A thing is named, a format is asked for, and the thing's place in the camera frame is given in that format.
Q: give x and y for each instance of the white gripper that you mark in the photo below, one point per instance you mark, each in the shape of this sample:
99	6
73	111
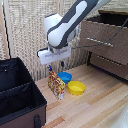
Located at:
53	56

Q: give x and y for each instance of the colourful patterned snack box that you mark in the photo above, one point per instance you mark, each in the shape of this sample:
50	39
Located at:
56	85

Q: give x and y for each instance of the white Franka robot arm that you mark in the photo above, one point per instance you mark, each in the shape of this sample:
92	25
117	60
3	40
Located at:
61	28

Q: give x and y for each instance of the blue bowl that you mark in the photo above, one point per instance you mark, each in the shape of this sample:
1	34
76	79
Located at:
66	77

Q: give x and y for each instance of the yellow bowl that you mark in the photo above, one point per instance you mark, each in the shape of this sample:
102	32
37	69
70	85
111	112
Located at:
76	87

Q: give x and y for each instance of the black fabric storage box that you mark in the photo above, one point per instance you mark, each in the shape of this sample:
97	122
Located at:
18	91

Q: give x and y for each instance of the beige woven folding screen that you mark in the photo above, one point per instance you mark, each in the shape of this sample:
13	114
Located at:
23	33

